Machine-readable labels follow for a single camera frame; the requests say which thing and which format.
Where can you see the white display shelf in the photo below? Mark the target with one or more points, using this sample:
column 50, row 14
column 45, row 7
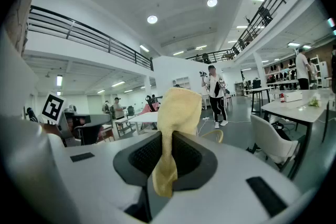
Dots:
column 319, row 65

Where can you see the round ceiling lamp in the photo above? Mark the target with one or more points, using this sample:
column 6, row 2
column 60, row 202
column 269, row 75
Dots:
column 212, row 2
column 152, row 19

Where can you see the white oval table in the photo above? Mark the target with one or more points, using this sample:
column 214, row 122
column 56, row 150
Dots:
column 144, row 116

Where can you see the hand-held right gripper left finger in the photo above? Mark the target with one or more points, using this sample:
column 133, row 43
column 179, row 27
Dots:
column 92, row 178

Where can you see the person's brown printed t-shirt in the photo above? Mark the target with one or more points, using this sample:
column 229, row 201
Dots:
column 15, row 21

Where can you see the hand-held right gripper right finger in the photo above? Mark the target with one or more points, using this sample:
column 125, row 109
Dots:
column 223, row 191

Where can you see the yellow cloth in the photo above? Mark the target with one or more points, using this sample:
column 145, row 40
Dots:
column 178, row 110

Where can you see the white upholstered chair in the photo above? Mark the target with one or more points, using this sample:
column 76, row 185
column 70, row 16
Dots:
column 267, row 136

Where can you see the red bottle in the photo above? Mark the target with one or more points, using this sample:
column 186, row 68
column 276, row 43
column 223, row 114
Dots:
column 282, row 98

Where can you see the grey marble table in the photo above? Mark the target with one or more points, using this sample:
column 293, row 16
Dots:
column 294, row 110

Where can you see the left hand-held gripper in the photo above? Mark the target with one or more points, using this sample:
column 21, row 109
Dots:
column 53, row 107

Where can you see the white tissue box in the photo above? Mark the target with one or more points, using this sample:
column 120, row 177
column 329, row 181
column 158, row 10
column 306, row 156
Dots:
column 293, row 97

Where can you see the black balcony railing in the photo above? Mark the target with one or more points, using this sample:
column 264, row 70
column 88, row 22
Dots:
column 144, row 60
column 215, row 56

